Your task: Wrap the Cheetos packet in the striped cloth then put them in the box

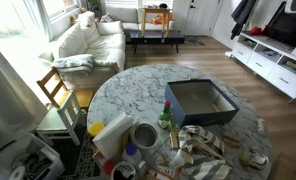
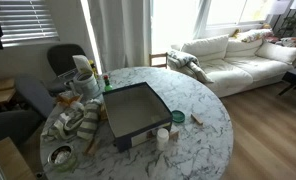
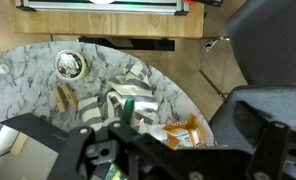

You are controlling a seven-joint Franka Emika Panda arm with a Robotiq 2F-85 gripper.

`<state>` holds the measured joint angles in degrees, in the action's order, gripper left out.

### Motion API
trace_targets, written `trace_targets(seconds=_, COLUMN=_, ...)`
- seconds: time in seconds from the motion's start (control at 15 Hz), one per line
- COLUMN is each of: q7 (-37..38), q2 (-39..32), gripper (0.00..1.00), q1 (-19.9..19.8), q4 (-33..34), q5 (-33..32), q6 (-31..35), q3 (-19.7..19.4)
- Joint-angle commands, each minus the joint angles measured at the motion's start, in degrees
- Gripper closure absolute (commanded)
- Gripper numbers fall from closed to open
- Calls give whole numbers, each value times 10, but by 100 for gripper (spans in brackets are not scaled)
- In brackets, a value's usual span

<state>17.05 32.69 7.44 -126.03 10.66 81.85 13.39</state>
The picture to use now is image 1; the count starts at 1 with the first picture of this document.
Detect grey white striped cloth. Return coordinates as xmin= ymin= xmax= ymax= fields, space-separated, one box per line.
xmin=172 ymin=125 xmax=233 ymax=180

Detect navy blue open box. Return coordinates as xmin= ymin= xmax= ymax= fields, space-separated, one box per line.
xmin=164 ymin=79 xmax=239 ymax=127

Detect green bottle red cap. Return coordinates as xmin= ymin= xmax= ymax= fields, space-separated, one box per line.
xmin=159 ymin=100 xmax=171 ymax=129

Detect black coffee table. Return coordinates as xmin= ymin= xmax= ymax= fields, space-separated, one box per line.
xmin=130 ymin=30 xmax=185 ymax=52

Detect yellow round lid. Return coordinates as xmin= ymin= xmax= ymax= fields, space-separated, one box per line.
xmin=88 ymin=122 xmax=105 ymax=137

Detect white bottle blue cap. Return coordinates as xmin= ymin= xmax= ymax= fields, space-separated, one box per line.
xmin=122 ymin=143 xmax=142 ymax=167

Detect white fabric sofa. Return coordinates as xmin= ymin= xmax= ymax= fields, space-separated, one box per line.
xmin=39 ymin=7 xmax=142 ymax=89

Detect grey folded blanket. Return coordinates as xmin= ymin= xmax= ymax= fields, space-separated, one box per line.
xmin=52 ymin=54 xmax=93 ymax=74

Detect wooden side table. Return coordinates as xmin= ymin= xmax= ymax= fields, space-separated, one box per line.
xmin=141 ymin=7 xmax=171 ymax=37

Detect brown wooden sticks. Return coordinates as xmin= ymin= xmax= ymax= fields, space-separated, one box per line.
xmin=222 ymin=133 xmax=240 ymax=149

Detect natural wooden chair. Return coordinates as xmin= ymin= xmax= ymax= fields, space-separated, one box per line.
xmin=37 ymin=68 xmax=94 ymax=110

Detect white wooden chair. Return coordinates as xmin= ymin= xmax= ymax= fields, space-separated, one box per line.
xmin=36 ymin=91 xmax=82 ymax=146

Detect white plastic jar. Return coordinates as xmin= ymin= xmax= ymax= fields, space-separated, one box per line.
xmin=257 ymin=119 xmax=265 ymax=134

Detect dark hanging jacket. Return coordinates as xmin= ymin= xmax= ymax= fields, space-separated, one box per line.
xmin=230 ymin=0 xmax=256 ymax=40

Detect white curtain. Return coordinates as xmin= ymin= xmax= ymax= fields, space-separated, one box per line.
xmin=0 ymin=52 xmax=47 ymax=149

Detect white plastic storage bin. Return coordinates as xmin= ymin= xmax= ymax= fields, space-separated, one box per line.
xmin=0 ymin=133 xmax=65 ymax=180

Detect white tv cabinet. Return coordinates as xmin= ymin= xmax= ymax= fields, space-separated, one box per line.
xmin=231 ymin=31 xmax=296 ymax=100

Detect black television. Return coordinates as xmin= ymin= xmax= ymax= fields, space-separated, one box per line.
xmin=263 ymin=1 xmax=296 ymax=47

